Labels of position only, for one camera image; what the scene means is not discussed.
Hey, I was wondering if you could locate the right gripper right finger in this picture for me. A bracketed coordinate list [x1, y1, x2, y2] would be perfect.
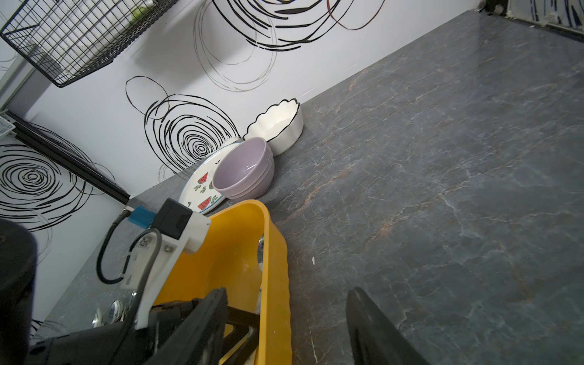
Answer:
[345, 287, 429, 365]

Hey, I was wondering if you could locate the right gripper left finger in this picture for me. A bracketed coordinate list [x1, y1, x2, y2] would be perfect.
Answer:
[146, 288, 228, 364]

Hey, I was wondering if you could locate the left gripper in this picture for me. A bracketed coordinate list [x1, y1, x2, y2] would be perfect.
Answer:
[24, 298, 261, 365]

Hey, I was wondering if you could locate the cow pattern handle spoon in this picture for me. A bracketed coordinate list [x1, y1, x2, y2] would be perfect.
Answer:
[91, 308, 103, 329]

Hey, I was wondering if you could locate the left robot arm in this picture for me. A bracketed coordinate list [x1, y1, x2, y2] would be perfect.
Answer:
[1, 220, 259, 364]

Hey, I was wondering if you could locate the yellow storage box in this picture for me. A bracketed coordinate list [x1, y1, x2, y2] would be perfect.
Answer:
[155, 200, 293, 364]

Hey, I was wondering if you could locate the watermelon pattern plate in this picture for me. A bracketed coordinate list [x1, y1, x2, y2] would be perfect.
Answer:
[179, 138, 243, 214]

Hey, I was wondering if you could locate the purple bowl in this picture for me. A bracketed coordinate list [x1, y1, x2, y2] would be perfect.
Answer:
[212, 137, 275, 202]

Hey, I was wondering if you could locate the white scalloped bowl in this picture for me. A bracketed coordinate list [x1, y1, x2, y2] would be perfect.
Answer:
[243, 98, 304, 157]

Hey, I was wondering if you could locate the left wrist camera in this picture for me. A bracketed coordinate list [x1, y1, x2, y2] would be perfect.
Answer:
[120, 199, 211, 329]

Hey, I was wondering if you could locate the black wire basket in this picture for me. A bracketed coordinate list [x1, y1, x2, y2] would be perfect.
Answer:
[1, 0, 175, 88]

